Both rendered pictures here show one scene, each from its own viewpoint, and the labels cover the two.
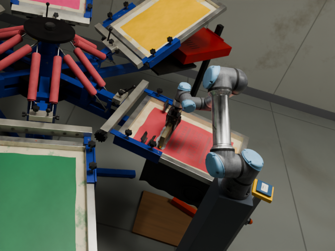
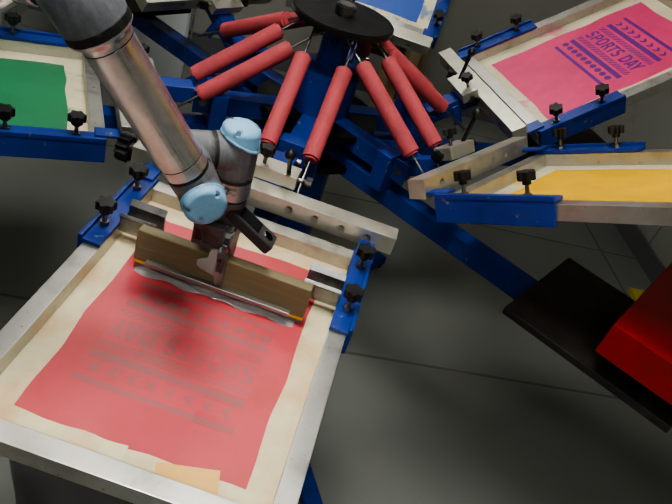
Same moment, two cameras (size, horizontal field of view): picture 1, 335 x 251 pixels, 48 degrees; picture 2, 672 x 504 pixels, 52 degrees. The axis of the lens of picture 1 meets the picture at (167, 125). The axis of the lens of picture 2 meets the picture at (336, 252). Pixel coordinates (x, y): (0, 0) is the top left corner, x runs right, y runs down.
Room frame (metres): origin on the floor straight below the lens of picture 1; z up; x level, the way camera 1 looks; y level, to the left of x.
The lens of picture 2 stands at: (2.04, -1.14, 1.94)
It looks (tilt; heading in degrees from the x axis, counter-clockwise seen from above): 36 degrees down; 84
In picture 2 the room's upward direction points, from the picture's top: 19 degrees clockwise
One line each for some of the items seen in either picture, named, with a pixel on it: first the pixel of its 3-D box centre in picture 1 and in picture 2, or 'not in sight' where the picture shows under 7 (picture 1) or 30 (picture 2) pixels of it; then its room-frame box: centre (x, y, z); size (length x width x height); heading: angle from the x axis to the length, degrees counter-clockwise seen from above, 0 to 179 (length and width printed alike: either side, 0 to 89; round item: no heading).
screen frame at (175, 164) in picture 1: (186, 138); (196, 322); (1.93, -0.15, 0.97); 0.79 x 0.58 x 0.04; 84
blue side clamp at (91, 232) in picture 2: (137, 147); (120, 214); (1.68, 0.12, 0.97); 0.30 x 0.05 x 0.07; 84
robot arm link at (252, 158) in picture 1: (247, 165); not in sight; (1.39, -0.42, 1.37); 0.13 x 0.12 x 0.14; 117
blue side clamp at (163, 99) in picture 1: (166, 103); (350, 295); (2.23, 0.06, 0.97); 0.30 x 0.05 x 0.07; 84
